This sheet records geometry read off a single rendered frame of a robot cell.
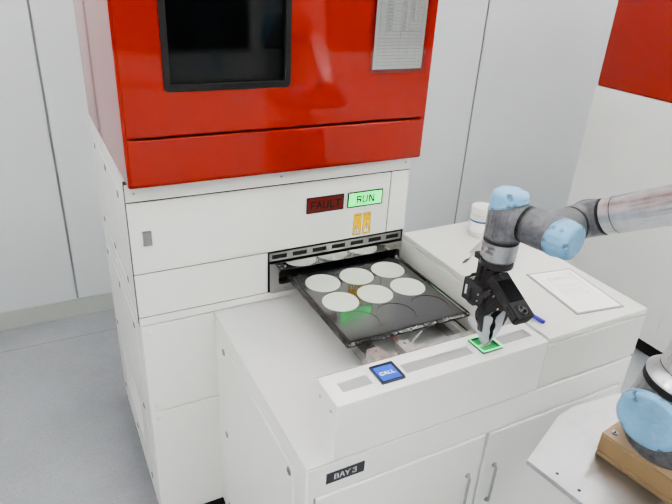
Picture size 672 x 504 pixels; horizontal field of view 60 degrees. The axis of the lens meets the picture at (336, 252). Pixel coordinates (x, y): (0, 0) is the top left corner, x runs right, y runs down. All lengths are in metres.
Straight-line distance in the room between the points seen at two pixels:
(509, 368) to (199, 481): 1.12
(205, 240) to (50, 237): 1.64
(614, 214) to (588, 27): 3.24
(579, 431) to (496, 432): 0.20
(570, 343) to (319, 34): 0.95
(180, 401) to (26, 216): 1.52
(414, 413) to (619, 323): 0.61
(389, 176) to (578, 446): 0.87
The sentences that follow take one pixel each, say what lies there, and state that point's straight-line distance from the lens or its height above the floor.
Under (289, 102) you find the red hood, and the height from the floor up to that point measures 1.40.
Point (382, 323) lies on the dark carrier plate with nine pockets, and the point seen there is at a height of 0.90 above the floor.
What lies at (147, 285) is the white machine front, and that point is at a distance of 1.59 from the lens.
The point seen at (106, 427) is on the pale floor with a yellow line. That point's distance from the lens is 2.61.
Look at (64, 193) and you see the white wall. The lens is 3.05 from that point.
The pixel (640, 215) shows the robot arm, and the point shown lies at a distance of 1.21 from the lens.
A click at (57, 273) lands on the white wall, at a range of 3.21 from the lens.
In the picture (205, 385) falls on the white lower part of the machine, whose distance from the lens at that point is 1.82.
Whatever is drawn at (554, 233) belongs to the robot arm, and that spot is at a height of 1.29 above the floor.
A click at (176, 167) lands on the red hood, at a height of 1.27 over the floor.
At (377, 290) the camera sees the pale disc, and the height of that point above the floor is 0.90.
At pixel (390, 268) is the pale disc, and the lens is 1.77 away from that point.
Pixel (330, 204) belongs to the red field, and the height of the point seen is 1.10.
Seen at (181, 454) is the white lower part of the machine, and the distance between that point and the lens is 1.97.
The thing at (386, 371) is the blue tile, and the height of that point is 0.96.
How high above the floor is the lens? 1.72
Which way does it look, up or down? 27 degrees down
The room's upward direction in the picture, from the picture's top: 3 degrees clockwise
